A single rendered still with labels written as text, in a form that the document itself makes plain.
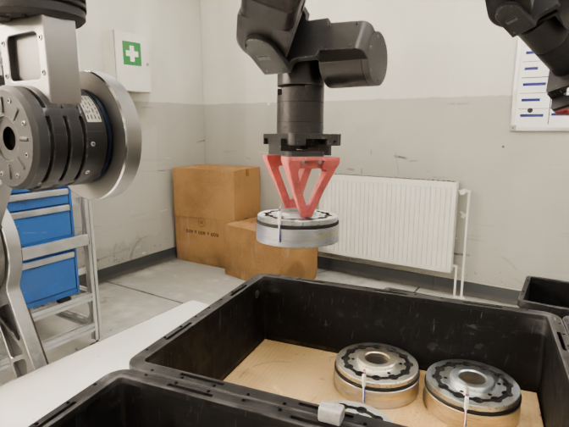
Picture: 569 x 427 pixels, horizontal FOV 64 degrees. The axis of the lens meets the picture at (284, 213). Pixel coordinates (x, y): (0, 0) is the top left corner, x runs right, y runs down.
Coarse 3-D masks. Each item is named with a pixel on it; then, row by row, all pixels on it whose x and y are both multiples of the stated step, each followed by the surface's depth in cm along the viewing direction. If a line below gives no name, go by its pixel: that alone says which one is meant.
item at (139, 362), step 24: (240, 288) 63; (336, 288) 64; (360, 288) 63; (216, 312) 56; (504, 312) 56; (528, 312) 55; (168, 336) 49; (552, 336) 50; (144, 360) 44; (192, 384) 40; (216, 384) 40; (288, 408) 37; (312, 408) 36
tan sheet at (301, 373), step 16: (256, 352) 66; (272, 352) 66; (288, 352) 66; (304, 352) 66; (320, 352) 66; (240, 368) 62; (256, 368) 62; (272, 368) 62; (288, 368) 62; (304, 368) 62; (320, 368) 62; (240, 384) 58; (256, 384) 58; (272, 384) 58; (288, 384) 58; (304, 384) 58; (320, 384) 58; (304, 400) 55; (320, 400) 55; (416, 400) 55; (528, 400) 55; (400, 416) 52; (416, 416) 52; (432, 416) 52; (528, 416) 52
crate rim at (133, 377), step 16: (96, 384) 40; (112, 384) 40; (128, 384) 41; (144, 384) 40; (160, 384) 40; (176, 384) 40; (80, 400) 38; (192, 400) 38; (208, 400) 38; (224, 400) 38; (240, 400) 38; (48, 416) 36; (64, 416) 36; (256, 416) 36; (272, 416) 36; (288, 416) 36; (304, 416) 36
